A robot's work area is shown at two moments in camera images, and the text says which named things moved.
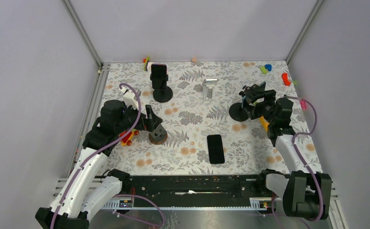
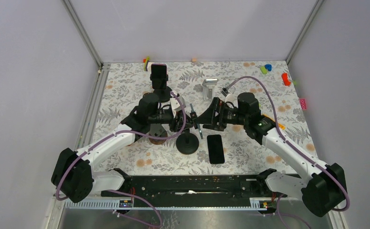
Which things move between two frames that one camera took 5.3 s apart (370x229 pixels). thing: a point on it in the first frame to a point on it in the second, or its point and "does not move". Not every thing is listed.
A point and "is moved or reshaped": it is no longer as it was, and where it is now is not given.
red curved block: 285,79 does not move
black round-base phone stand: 237,112 is moved or reshaped
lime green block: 263,70 does not move
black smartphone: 215,149 does not move
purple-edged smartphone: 159,74 does not move
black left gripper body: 129,117 to 174,125
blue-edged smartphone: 244,103 is moved or reshaped
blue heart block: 268,67 does not move
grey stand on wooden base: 159,136 does not move
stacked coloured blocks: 146,61 does not move
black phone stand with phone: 159,78 does not move
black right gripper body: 264,108 to 227,115
